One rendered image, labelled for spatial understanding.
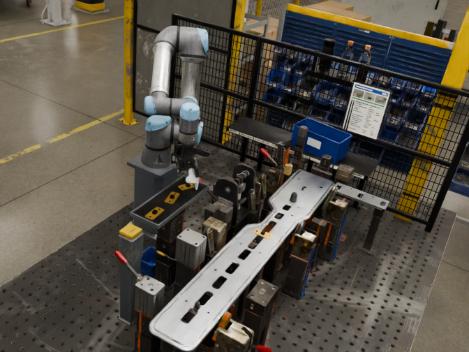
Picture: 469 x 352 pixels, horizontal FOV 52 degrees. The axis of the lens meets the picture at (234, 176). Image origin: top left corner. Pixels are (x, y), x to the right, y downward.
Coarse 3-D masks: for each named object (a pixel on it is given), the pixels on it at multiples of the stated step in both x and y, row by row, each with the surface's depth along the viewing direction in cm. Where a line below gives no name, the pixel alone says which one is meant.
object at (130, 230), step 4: (128, 224) 183; (132, 224) 183; (124, 228) 180; (128, 228) 180; (132, 228) 181; (136, 228) 181; (140, 228) 181; (120, 232) 179; (124, 232) 178; (128, 232) 179; (132, 232) 179; (136, 232) 179; (140, 232) 181; (128, 236) 177; (132, 236) 177
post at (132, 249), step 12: (120, 240) 180; (132, 240) 178; (132, 252) 180; (120, 264) 187; (132, 264) 183; (120, 276) 190; (132, 276) 187; (120, 288) 193; (132, 288) 191; (120, 300) 197; (132, 300) 194; (120, 312) 200; (132, 312) 198; (132, 324) 199
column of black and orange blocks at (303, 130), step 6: (300, 126) 270; (306, 126) 271; (300, 132) 270; (306, 132) 271; (300, 138) 272; (300, 144) 273; (300, 150) 275; (294, 156) 279; (300, 156) 278; (294, 162) 280; (300, 162) 281; (294, 168) 282
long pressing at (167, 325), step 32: (288, 192) 246; (320, 192) 250; (256, 224) 219; (288, 224) 222; (224, 256) 198; (256, 256) 200; (192, 288) 180; (224, 288) 182; (160, 320) 166; (192, 320) 167
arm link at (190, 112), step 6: (186, 108) 187; (192, 108) 187; (198, 108) 189; (180, 114) 190; (186, 114) 187; (192, 114) 188; (198, 114) 190; (180, 120) 191; (186, 120) 188; (192, 120) 189; (198, 120) 192; (180, 126) 192; (186, 126) 190; (192, 126) 190; (180, 132) 193; (186, 132) 191; (192, 132) 192
